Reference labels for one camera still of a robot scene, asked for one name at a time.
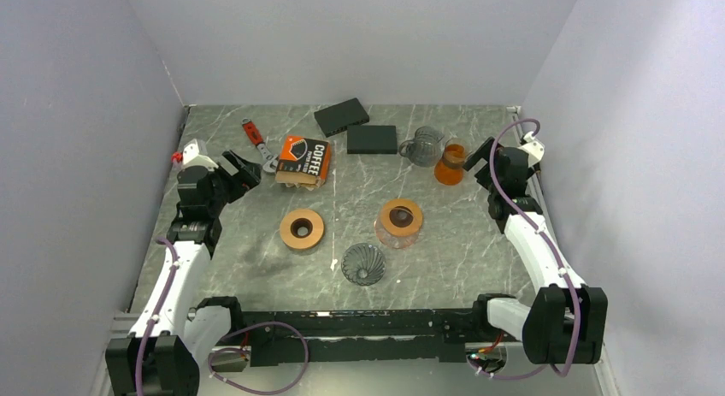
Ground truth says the black box rear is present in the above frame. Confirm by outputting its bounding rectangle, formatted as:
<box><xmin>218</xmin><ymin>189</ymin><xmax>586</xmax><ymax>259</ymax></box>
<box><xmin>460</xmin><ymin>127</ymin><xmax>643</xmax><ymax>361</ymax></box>
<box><xmin>314</xmin><ymin>98</ymin><xmax>370</xmax><ymax>138</ymax></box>

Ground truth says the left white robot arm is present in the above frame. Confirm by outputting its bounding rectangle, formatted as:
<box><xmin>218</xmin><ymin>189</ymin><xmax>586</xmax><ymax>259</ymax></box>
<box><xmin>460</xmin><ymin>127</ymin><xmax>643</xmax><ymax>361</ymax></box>
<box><xmin>105</xmin><ymin>151</ymin><xmax>262</xmax><ymax>395</ymax></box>

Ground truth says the orange coffee filter box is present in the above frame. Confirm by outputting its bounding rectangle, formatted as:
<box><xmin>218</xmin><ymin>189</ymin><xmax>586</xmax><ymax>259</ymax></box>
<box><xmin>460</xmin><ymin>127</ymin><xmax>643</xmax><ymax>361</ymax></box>
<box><xmin>274</xmin><ymin>135</ymin><xmax>333</xmax><ymax>190</ymax></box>

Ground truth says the grey glass carafe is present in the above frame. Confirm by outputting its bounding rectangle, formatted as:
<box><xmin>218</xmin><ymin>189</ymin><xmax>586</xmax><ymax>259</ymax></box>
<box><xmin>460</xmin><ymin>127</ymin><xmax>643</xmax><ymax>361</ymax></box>
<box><xmin>398</xmin><ymin>126</ymin><xmax>445</xmax><ymax>168</ymax></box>

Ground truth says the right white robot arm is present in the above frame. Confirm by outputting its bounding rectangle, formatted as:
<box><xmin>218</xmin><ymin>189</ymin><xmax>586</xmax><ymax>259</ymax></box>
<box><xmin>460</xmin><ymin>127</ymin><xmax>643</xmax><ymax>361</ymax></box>
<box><xmin>463</xmin><ymin>137</ymin><xmax>609</xmax><ymax>366</ymax></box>

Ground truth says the red adjustable wrench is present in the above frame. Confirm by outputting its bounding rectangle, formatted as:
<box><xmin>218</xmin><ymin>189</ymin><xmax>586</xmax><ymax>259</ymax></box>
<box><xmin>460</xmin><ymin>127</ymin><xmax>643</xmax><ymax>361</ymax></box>
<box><xmin>242</xmin><ymin>118</ymin><xmax>279</xmax><ymax>174</ymax></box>

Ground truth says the orange glass cup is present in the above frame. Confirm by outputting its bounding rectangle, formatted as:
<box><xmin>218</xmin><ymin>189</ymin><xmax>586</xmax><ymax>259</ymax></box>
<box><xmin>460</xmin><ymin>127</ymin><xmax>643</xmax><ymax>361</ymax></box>
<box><xmin>434</xmin><ymin>138</ymin><xmax>468</xmax><ymax>186</ymax></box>

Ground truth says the black box front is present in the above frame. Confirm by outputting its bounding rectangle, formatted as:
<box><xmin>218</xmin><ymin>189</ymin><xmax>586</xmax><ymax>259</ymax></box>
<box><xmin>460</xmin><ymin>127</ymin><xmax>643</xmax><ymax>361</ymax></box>
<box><xmin>346</xmin><ymin>125</ymin><xmax>398</xmax><ymax>155</ymax></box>

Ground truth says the wooden dripper ring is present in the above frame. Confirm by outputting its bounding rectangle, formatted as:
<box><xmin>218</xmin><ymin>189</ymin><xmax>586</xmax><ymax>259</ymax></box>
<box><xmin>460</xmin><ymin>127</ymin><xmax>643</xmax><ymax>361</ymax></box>
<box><xmin>279</xmin><ymin>208</ymin><xmax>327</xmax><ymax>251</ymax></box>

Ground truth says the clear glass ribbed dripper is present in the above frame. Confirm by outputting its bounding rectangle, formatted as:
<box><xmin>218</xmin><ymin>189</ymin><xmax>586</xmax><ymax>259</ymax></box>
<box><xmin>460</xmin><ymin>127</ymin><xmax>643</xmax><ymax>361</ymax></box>
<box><xmin>341</xmin><ymin>243</ymin><xmax>386</xmax><ymax>287</ymax></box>

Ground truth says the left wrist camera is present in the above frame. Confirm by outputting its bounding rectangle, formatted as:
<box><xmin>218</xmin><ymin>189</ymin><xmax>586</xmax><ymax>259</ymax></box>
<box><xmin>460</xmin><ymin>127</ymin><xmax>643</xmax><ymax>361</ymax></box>
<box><xmin>171</xmin><ymin>139</ymin><xmax>219</xmax><ymax>171</ymax></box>

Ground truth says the pink dripper with wooden ring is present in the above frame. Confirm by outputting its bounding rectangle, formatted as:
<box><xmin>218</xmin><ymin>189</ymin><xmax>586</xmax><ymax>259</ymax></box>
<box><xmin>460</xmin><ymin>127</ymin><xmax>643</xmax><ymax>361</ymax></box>
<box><xmin>374</xmin><ymin>198</ymin><xmax>423</xmax><ymax>249</ymax></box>

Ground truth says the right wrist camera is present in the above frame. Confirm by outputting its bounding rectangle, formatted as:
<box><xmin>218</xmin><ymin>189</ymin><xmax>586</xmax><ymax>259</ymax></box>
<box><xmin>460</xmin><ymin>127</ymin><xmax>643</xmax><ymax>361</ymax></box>
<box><xmin>519</xmin><ymin>131</ymin><xmax>545</xmax><ymax>168</ymax></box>

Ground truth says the black base frame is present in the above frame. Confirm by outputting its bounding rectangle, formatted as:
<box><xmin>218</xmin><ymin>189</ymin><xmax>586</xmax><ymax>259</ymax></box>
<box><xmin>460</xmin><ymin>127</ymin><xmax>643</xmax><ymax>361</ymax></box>
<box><xmin>195</xmin><ymin>297</ymin><xmax>506</xmax><ymax>367</ymax></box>

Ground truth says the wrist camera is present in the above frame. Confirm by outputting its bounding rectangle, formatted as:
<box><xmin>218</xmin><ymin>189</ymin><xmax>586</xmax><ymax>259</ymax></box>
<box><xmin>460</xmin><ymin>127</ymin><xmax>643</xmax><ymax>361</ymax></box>
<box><xmin>171</xmin><ymin>139</ymin><xmax>219</xmax><ymax>171</ymax></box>
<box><xmin>519</xmin><ymin>131</ymin><xmax>545</xmax><ymax>168</ymax></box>

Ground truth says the black box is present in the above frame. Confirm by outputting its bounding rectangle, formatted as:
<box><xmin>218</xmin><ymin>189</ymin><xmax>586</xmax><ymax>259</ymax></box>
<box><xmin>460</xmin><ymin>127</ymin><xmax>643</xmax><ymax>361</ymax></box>
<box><xmin>346</xmin><ymin>125</ymin><xmax>398</xmax><ymax>155</ymax></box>
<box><xmin>314</xmin><ymin>98</ymin><xmax>370</xmax><ymax>138</ymax></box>

